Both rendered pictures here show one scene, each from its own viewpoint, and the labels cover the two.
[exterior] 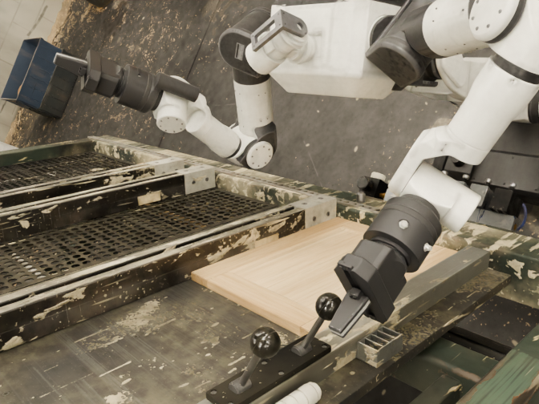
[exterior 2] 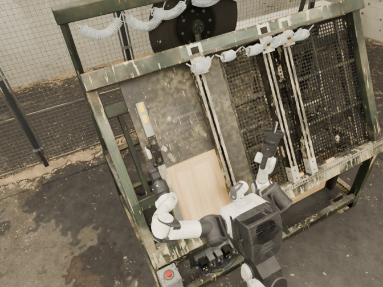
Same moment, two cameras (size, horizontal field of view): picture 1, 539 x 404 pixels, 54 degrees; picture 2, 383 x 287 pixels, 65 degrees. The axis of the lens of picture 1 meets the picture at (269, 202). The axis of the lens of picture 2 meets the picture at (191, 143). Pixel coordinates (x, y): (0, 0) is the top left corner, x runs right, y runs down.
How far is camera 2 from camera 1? 1.41 m
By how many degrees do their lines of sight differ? 51
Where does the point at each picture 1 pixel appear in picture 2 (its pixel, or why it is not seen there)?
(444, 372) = (151, 194)
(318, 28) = (240, 208)
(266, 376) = (154, 148)
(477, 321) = not seen: hidden behind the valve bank
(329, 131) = (347, 269)
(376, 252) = (154, 176)
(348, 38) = (227, 212)
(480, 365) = (147, 203)
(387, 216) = (161, 184)
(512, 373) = (132, 196)
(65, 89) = not seen: outside the picture
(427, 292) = not seen: hidden behind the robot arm
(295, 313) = (179, 167)
